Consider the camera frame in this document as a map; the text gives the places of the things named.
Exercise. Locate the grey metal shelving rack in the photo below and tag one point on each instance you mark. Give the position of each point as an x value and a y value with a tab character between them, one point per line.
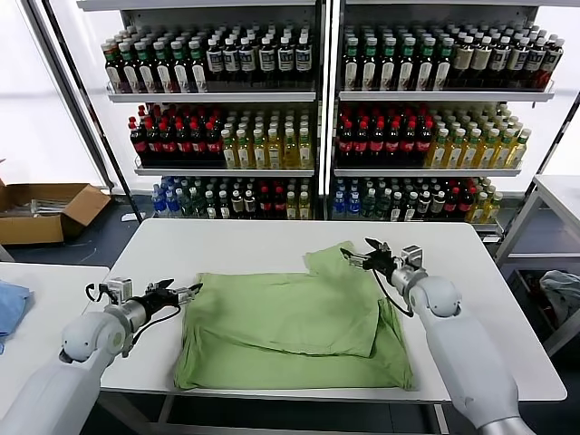
213	98
435	96

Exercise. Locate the dark drink bottle blue label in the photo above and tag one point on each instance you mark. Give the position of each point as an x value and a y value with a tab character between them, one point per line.
498	61
248	60
267	60
534	61
286	60
303	60
232	61
516	61
216	61

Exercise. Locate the clear bottle green label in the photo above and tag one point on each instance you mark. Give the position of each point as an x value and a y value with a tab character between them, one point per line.
197	206
369	207
185	206
384	207

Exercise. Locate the yellow juice bottle green label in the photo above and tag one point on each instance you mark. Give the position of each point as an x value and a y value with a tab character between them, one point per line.
437	154
292	208
470	154
493	209
290	156
519	151
260	156
230	156
275	156
305	156
479	209
454	154
503	154
245	156
304	208
487	154

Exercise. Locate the dark tea bottle green label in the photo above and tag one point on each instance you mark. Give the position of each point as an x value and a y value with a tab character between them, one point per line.
198	74
164	74
181	74
132	74
369	72
351	72
406	72
148	74
115	74
443	72
425	72
388	72

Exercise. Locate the open cardboard box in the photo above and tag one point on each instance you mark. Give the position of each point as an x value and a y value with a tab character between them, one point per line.
27	231

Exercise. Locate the light green t-shirt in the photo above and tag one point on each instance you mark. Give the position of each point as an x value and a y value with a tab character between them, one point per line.
281	326

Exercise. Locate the grey work table frame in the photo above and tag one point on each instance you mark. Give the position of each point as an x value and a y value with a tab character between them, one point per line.
166	410

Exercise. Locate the grey metal frame table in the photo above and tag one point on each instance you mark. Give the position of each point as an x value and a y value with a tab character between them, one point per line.
559	195

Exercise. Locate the water bottle blue label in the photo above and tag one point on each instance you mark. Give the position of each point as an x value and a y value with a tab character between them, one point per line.
340	207
354	207
171	204
158	204

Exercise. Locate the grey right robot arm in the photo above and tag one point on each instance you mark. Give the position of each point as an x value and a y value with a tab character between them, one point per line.
466	344

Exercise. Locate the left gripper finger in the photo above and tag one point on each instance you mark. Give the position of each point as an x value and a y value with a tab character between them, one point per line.
158	286
186	294

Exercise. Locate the grey black window post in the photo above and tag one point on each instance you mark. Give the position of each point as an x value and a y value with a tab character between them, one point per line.
74	90

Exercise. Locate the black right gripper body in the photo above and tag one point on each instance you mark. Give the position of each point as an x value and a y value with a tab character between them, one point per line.
385	265

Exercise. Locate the red crumpled cloth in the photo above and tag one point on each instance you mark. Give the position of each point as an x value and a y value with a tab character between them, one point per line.
541	294

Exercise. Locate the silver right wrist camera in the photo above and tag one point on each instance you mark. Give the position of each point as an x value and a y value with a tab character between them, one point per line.
413	257

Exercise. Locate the small dark bottle white cap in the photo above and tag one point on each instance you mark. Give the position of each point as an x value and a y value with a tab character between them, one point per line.
437	207
410	209
423	207
249	206
397	209
237	206
210	207
224	207

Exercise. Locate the pale crumpled cloth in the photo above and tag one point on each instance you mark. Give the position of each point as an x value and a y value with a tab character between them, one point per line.
562	290

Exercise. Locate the dark drink bottle beige label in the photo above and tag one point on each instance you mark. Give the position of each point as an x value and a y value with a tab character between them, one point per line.
462	61
480	61

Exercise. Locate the blue folded cloth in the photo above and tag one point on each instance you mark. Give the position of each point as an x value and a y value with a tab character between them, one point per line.
11	308

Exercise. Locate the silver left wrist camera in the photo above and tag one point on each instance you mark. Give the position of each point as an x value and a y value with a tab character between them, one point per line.
118	290

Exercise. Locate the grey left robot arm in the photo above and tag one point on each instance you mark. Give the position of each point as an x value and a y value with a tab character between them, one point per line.
81	335

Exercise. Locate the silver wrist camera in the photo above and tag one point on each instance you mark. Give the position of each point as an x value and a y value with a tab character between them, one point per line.
118	290
413	257

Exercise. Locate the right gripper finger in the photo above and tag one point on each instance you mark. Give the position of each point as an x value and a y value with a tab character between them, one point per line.
358	260
380	247

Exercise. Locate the silver metal rods bundle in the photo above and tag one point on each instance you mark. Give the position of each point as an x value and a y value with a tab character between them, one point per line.
45	208

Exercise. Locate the small white floor object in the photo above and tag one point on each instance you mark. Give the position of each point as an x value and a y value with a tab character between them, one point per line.
128	218

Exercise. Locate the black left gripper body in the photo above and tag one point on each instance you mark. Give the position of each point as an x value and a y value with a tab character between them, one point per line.
156	302

